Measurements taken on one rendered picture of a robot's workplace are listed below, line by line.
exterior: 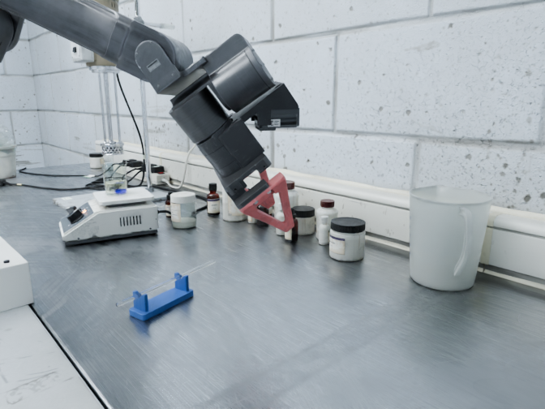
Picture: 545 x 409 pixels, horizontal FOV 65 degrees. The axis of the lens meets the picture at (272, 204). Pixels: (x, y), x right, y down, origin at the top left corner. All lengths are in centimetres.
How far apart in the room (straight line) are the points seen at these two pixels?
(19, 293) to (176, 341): 27
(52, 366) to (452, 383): 45
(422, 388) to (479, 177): 47
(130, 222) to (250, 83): 57
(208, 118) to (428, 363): 39
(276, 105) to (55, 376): 41
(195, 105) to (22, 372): 36
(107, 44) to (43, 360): 38
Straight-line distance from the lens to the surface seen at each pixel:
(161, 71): 53
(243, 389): 50
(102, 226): 100
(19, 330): 69
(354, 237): 83
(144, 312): 65
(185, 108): 53
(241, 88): 51
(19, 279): 75
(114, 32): 56
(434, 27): 93
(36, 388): 56
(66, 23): 60
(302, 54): 113
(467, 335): 65
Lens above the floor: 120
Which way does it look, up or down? 14 degrees down
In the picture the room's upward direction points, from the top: straight up
